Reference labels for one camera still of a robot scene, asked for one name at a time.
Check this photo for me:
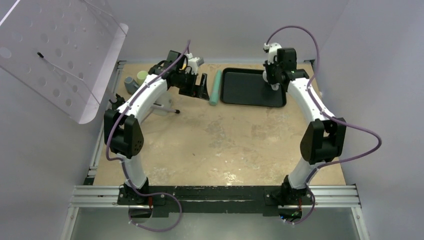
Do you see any small camera tripod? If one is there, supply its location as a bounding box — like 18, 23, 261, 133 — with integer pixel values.
109, 92, 180, 116

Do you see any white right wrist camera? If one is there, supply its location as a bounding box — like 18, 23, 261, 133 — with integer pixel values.
263, 42, 282, 65

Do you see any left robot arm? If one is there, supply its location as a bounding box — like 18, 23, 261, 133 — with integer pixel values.
103, 50, 210, 205

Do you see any clear perforated acrylic panel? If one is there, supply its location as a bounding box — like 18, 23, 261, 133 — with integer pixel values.
0, 0, 129, 124

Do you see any yellow mug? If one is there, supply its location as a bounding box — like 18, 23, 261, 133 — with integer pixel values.
180, 63, 187, 71

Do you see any grey-blue mug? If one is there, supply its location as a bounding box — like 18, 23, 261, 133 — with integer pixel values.
262, 70, 280, 91

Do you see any black plastic tray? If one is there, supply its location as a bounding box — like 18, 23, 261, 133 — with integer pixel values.
220, 67, 287, 108

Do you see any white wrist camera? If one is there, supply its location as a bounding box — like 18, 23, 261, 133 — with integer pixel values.
185, 53, 205, 75
263, 42, 282, 65

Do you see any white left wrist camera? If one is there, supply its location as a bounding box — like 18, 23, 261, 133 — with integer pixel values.
185, 53, 205, 75

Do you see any dark teal hexagonal mug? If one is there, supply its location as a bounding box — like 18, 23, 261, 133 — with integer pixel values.
124, 76, 140, 95

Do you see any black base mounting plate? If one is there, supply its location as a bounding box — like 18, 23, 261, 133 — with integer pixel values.
117, 185, 313, 219

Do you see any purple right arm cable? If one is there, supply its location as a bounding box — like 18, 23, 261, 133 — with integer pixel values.
264, 25, 383, 226

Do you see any aluminium frame rail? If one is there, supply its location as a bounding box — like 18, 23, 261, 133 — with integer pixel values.
59, 59, 370, 240

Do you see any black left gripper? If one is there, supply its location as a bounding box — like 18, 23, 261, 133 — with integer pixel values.
172, 70, 209, 101

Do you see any light green mug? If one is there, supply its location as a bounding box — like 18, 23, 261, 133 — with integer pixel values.
136, 70, 149, 86

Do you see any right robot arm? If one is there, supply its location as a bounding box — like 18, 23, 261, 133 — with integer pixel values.
262, 43, 346, 205

